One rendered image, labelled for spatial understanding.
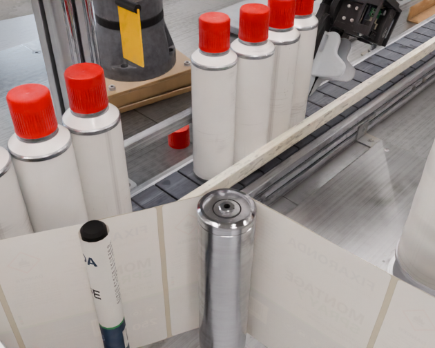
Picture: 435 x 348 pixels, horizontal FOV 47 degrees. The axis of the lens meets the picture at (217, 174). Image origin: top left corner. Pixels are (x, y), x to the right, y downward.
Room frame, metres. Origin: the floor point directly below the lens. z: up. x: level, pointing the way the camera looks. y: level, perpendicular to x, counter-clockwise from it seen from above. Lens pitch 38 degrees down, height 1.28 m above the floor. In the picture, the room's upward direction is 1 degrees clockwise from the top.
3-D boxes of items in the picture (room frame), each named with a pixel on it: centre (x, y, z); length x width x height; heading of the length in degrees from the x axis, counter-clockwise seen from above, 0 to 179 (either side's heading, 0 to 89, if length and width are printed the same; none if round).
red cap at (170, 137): (0.64, 0.06, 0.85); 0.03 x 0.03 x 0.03
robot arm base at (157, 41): (0.83, 0.15, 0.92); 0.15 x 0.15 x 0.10
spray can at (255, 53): (0.53, -0.04, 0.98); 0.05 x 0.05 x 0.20
